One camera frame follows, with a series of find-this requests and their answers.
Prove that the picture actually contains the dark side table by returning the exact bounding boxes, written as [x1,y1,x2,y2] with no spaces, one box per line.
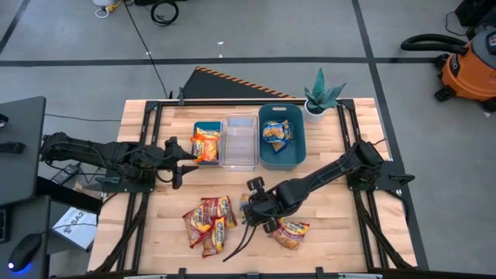
[0,195,52,279]

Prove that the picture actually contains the black keyboard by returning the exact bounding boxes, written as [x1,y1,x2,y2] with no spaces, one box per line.
[0,208,12,244]

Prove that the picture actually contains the small teal plastic bin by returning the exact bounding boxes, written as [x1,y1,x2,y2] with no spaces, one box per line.
[188,121,222,167]

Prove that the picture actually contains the black desk foot bar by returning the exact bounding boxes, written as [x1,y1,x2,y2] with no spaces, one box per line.
[36,176,104,214]

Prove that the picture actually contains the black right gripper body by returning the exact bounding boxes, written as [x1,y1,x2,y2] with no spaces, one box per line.
[247,176,286,234]

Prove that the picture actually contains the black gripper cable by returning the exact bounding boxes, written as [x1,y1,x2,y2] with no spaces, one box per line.
[222,225,257,263]

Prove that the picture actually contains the red Maruchan beef ramen packet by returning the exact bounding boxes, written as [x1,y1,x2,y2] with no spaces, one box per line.
[181,204,213,249]
[267,216,311,250]
[200,195,238,229]
[201,215,229,259]

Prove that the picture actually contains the black box with cable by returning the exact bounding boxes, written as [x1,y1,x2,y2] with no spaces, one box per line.
[444,0,496,40]

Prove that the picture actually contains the clear plastic bin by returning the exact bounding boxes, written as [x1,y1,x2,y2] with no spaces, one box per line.
[219,114,260,172]

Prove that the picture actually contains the large teal plastic bin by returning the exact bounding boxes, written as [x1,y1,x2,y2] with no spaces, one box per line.
[257,103,307,171]

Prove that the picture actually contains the green plant in white pot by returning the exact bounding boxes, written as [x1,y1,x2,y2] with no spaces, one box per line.
[303,67,348,125]

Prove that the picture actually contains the black equipment case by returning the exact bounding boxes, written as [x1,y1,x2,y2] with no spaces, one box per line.
[133,0,189,6]

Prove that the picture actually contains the white printed paper sheet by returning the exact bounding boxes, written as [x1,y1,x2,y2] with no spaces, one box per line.
[51,206,98,251]

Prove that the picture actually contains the white round device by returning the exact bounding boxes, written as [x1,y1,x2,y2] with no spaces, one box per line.
[91,0,117,19]

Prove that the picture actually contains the orange shop vacuum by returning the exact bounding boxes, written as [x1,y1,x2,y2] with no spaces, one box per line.
[433,29,496,113]

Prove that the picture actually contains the black power adapter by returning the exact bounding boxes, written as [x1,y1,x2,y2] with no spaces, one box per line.
[50,163,81,185]

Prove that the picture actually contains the long black floor cable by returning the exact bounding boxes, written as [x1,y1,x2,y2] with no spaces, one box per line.
[122,0,172,98]

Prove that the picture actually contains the coiled black cable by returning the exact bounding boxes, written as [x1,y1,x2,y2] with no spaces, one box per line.
[150,0,180,27]

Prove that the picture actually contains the black computer mouse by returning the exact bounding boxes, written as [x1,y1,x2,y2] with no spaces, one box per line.
[7,232,43,273]

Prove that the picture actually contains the black vacuum hose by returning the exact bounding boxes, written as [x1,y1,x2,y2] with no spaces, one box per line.
[400,33,470,55]

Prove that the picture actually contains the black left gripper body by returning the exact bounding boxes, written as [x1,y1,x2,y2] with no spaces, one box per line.
[162,135,184,191]

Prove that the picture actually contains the black mat with striped edge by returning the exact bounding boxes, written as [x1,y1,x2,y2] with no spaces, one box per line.
[181,65,296,100]

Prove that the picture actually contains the flat black desk gadget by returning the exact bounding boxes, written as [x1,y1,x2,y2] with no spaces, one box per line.
[0,142,26,154]

